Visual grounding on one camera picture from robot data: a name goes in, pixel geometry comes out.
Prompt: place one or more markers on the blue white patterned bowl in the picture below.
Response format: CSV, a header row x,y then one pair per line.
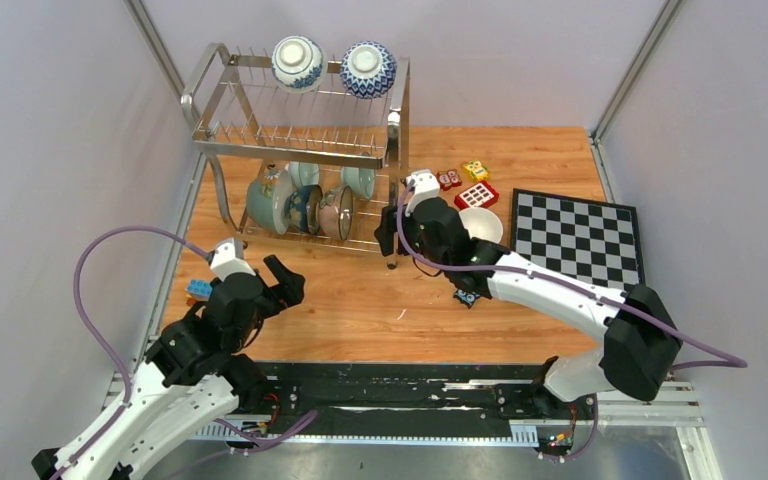
x,y
368,70

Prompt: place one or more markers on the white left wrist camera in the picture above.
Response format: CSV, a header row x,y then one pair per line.
x,y
228,258

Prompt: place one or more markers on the white blue floral bowl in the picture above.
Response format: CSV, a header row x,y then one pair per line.
x,y
299,64

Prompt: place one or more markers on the dark blue floral bowl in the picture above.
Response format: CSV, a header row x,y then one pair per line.
x,y
302,209

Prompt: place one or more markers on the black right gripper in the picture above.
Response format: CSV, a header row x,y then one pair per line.
x,y
385,232

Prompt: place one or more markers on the blue orange toy car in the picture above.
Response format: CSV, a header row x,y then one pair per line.
x,y
197,291

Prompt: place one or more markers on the cream bowl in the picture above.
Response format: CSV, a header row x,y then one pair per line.
x,y
482,223

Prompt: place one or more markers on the small celadon cup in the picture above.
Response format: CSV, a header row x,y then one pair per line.
x,y
303,174
360,180

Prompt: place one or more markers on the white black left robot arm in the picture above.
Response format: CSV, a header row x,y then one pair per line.
x,y
193,374

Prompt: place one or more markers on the pink brown bowl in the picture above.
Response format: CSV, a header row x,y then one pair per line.
x,y
335,212

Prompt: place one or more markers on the small celadon cup right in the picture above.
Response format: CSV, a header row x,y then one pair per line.
x,y
360,180

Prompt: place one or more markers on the black white checkerboard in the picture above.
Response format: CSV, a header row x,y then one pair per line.
x,y
592,241

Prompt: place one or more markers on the yellow owl toy block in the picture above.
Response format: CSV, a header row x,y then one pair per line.
x,y
476,170

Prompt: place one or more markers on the steel two-tier dish rack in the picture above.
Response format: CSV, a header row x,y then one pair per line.
x,y
236,109

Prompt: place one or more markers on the red owl toy block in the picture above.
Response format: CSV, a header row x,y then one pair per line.
x,y
449,179

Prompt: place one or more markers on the blue owl toy block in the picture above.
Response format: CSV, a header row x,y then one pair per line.
x,y
466,298

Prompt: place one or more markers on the small celadon cup left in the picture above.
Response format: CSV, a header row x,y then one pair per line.
x,y
303,174

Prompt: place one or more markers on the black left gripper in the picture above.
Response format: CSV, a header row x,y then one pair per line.
x,y
289,290

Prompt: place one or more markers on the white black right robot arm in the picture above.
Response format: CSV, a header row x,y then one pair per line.
x,y
637,336

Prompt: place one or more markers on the red calculator toy block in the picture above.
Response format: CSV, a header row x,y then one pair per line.
x,y
479,195

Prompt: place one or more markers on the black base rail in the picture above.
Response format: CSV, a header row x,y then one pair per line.
x,y
485,405

